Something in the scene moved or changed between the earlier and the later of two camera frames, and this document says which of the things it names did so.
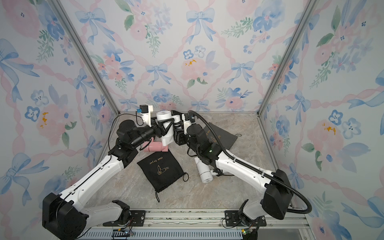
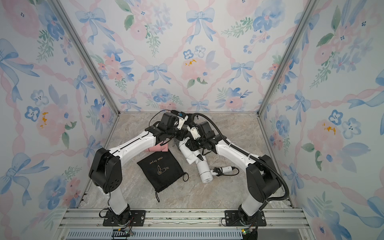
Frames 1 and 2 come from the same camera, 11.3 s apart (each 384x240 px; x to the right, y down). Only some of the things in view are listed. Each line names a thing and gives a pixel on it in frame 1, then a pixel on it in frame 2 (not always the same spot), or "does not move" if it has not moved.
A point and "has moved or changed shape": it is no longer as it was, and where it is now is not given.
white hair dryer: [162, 115] has moved or changed shape
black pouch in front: [161, 170] does not move
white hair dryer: [206, 174] does not move
